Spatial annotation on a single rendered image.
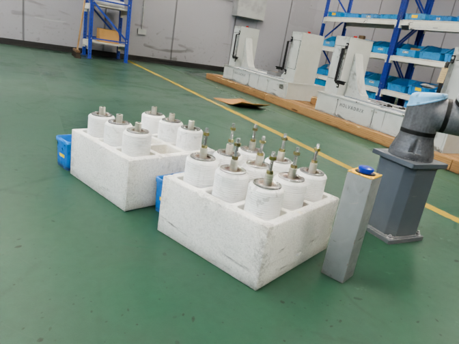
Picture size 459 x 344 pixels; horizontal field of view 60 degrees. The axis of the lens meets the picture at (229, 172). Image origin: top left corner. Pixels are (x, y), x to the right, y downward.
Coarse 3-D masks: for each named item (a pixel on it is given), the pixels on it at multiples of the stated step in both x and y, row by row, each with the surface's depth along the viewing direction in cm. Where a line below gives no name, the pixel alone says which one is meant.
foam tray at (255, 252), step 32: (192, 192) 112; (160, 224) 123; (192, 224) 113; (224, 224) 105; (256, 224) 98; (288, 224) 103; (320, 224) 120; (224, 256) 107; (256, 256) 100; (288, 256) 110; (256, 288) 102
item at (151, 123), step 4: (144, 112) 167; (144, 116) 163; (148, 116) 163; (152, 116) 163; (156, 116) 164; (160, 116) 165; (164, 116) 167; (144, 120) 164; (148, 120) 163; (152, 120) 163; (156, 120) 163; (144, 124) 164; (148, 124) 164; (152, 124) 164; (156, 124) 164; (144, 128) 165; (148, 128) 164; (152, 128) 164; (156, 128) 165; (152, 132) 165; (156, 132) 165
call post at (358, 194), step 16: (352, 176) 105; (352, 192) 106; (368, 192) 103; (352, 208) 107; (368, 208) 107; (336, 224) 110; (352, 224) 107; (336, 240) 111; (352, 240) 108; (336, 256) 112; (352, 256) 110; (336, 272) 112; (352, 272) 116
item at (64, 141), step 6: (60, 138) 158; (66, 138) 164; (60, 144) 159; (66, 144) 155; (60, 150) 160; (66, 150) 156; (60, 156) 161; (66, 156) 157; (60, 162) 162; (66, 162) 158; (66, 168) 159
